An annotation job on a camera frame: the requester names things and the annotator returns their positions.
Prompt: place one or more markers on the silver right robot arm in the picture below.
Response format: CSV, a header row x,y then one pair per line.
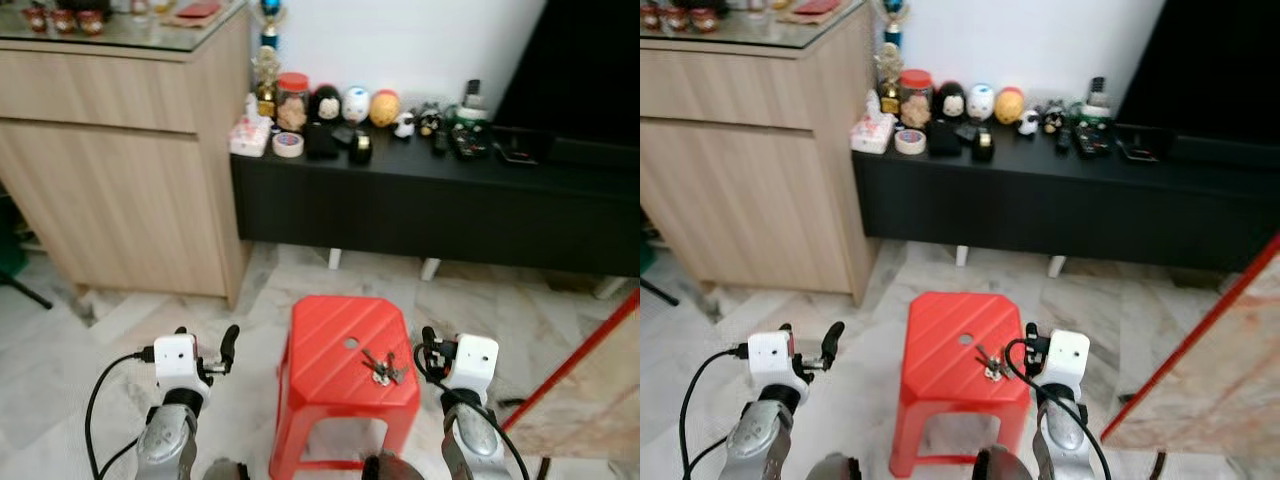
x,y
475,445
1062,440

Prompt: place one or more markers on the red plastic stool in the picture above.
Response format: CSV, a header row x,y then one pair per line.
x,y
330,340
945,335

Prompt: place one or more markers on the robot left leg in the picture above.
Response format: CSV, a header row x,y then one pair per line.
x,y
855,468
228,471

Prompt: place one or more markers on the robot leg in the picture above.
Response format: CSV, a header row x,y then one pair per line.
x,y
228,471
855,468
393,468
1003,465

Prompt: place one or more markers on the robot right leg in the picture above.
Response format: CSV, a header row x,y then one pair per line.
x,y
393,468
1003,465

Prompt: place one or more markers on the black low console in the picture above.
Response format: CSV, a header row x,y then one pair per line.
x,y
420,210
1040,205

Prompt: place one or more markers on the marble pattern red-edged table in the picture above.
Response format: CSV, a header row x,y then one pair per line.
x,y
1210,370
590,390

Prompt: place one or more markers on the light wooden cabinet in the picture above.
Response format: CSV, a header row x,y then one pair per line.
x,y
740,170
110,170

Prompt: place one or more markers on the dark green chair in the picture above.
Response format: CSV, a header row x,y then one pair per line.
x,y
10,245

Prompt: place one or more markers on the black remote control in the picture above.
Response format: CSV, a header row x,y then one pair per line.
x,y
468,142
1090,140

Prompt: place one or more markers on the white tape roll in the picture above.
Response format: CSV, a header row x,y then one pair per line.
x,y
910,141
288,145

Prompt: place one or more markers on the white pink tissue box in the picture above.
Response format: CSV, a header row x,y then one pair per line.
x,y
250,135
872,132

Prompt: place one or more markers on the small white panda figurine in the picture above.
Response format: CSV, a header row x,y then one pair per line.
x,y
1028,123
404,126

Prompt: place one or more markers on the flat black tablet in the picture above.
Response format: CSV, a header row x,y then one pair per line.
x,y
522,148
1145,145

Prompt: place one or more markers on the small black figurine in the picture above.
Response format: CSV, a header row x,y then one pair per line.
x,y
429,119
1053,116

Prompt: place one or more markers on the yellow round figurine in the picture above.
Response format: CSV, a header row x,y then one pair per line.
x,y
1009,106
384,108

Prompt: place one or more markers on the white round figurine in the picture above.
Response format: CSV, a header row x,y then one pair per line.
x,y
981,102
356,104

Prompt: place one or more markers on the black-haired doll figurine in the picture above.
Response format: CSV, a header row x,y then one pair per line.
x,y
325,105
951,101

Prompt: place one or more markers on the clear jar with red lid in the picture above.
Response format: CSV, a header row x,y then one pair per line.
x,y
915,97
293,100

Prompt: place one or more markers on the gold trophy with blue ball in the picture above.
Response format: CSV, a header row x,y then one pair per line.
x,y
890,65
268,70

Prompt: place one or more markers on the black television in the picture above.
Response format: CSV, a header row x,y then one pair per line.
x,y
1210,70
580,70

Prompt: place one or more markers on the small red pot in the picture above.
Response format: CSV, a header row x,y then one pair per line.
x,y
63,21
706,21
91,23
651,17
677,19
35,19

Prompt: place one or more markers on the flat red envelope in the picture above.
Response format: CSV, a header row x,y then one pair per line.
x,y
815,8
198,11

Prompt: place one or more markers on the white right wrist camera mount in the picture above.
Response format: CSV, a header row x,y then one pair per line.
x,y
1065,358
472,362

